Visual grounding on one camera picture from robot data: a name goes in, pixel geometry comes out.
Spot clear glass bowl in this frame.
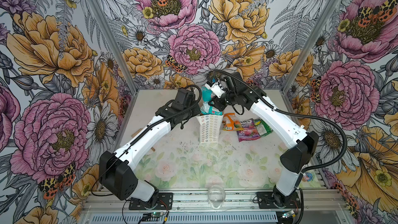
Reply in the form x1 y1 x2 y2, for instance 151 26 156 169
207 185 226 209

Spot white printed paper bag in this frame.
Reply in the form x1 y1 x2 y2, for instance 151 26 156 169
196 115 223 144

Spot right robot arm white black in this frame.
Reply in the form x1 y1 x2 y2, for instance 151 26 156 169
205 71 319 207

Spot orange snack packet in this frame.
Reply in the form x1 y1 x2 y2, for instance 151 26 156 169
222 113 243 131

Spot teal snack packet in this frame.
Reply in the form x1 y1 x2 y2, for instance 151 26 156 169
200 87 223 116

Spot aluminium front rail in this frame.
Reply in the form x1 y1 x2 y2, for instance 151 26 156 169
79 189 354 224

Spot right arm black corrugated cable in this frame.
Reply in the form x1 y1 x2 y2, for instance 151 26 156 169
212 69 348 174

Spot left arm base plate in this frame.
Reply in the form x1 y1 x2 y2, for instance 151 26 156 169
129 192 174 211

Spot pink purple snack packet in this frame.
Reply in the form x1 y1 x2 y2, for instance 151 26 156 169
237 119 261 142

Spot small colourful toy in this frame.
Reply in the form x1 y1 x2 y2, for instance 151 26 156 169
302 172 314 182

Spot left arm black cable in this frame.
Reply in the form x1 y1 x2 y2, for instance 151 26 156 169
91 83 203 197

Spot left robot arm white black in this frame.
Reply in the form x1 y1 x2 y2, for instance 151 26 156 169
97 85 202 208

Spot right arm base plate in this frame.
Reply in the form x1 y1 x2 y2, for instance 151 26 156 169
252 191 302 210

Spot green snack packet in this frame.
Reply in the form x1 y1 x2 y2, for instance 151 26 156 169
254 119 273 137

